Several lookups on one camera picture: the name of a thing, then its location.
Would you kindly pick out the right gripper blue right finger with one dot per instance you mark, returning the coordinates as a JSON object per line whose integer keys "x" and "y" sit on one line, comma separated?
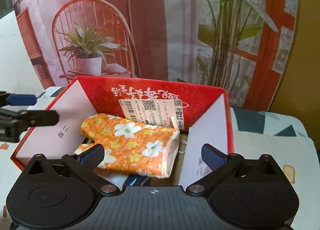
{"x": 222, "y": 166}

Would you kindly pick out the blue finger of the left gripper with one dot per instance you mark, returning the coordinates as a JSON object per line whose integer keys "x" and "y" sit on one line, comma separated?
{"x": 31, "y": 118}
{"x": 17, "y": 99}

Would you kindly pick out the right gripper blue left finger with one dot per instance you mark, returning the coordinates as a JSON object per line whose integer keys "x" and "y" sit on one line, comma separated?
{"x": 82, "y": 166}

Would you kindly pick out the navy blue plastic bag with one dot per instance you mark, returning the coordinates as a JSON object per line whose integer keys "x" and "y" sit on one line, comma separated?
{"x": 137, "y": 180}

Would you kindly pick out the orange floral oven mitt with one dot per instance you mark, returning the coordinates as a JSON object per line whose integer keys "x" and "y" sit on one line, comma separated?
{"x": 131, "y": 147}

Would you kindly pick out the red strawberry cardboard box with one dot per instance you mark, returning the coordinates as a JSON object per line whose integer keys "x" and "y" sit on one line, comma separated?
{"x": 202, "y": 111}

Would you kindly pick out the printed living room backdrop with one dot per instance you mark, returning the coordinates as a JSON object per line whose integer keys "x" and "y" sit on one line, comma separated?
{"x": 239, "y": 45}

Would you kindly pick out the white marble board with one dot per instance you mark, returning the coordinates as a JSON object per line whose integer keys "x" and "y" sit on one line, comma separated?
{"x": 17, "y": 74}

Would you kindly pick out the patterned white tablecloth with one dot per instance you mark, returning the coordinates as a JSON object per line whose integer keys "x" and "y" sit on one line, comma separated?
{"x": 298, "y": 152}

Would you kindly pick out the wooden wall panel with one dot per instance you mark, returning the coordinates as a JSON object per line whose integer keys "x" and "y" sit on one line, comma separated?
{"x": 298, "y": 93}

